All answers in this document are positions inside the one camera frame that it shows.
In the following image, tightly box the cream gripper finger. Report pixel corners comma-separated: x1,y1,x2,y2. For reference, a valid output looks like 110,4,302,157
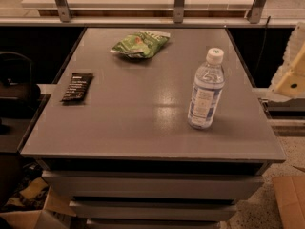
273,43,305,98

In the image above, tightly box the clear plastic water bottle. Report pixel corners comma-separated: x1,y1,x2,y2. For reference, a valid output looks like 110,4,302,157
188,48,225,130

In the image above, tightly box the black rxbar chocolate bar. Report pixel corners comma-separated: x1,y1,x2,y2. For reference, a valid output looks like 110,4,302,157
61,73,93,102

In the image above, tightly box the cardboard box right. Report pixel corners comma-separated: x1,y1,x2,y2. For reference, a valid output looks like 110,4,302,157
273,176,305,229

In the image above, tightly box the cardboard box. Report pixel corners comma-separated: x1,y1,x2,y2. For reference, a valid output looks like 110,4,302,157
0,188,76,229
273,176,305,229

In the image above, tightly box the green chip bag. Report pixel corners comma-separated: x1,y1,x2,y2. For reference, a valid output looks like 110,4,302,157
111,31,171,59

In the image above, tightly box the grey drawer cabinet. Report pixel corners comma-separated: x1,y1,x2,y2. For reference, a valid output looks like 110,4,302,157
22,29,285,229

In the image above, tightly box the cardboard box left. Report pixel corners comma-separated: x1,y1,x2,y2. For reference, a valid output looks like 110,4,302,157
0,188,76,229

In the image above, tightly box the black office chair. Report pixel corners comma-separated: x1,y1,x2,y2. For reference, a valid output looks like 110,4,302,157
0,51,41,135

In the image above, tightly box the yellow foam piece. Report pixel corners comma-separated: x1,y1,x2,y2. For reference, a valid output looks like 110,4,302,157
20,177,48,199

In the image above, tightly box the black cable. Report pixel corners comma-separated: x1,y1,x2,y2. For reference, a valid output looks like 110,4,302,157
254,15,272,78

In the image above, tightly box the right metal bracket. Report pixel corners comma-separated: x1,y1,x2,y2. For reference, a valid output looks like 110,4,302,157
246,0,267,24

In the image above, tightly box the metal bracket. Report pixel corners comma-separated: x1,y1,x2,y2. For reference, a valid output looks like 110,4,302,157
54,0,71,23
173,0,185,23
246,0,267,24

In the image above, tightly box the middle metal bracket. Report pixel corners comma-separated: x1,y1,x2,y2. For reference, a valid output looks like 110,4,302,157
173,0,185,23

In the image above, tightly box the left metal bracket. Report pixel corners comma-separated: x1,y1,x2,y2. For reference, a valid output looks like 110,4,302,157
54,0,71,23

